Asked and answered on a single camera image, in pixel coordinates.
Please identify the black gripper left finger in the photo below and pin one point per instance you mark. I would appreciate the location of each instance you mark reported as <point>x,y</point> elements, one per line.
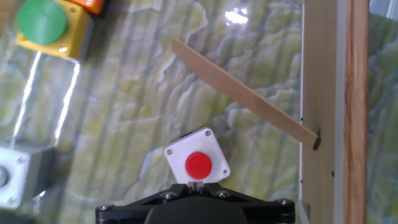
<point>155,199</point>

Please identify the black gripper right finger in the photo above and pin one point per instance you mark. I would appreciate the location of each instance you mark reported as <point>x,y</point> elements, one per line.
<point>239,199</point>

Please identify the white box large red button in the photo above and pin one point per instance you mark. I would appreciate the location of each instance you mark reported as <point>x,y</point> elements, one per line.
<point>198,165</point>

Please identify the white lidded grey button box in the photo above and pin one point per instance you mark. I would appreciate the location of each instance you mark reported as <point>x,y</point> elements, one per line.
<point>21,174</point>

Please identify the orange button box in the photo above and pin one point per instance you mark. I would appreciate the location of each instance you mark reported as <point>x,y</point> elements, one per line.
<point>90,4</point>

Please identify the yellow box green button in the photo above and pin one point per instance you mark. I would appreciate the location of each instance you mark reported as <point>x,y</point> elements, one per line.
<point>42,21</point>

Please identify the green marble pattern mat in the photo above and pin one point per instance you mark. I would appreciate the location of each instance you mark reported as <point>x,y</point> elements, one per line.
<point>124,109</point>

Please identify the wooden lever slat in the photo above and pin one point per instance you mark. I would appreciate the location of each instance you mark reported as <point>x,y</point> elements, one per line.
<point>242,93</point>

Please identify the wooden picture frame green sheet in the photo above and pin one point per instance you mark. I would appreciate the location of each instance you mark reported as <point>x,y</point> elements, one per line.
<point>320,93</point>

